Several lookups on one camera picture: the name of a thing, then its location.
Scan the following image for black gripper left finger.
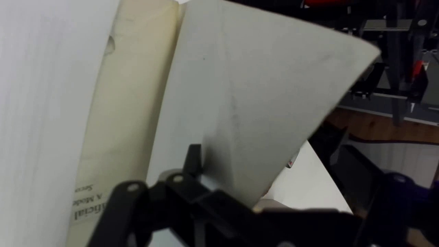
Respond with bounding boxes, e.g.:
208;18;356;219
86;144;230;247

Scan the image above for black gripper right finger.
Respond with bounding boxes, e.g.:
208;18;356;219
255;123;439;247

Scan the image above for blue textbook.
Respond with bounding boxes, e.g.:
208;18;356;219
0;0;381;247

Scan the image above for black red background equipment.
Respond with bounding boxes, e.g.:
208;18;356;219
337;0;439;127

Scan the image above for orange-handled black clamp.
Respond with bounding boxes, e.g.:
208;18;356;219
406;46;433;101

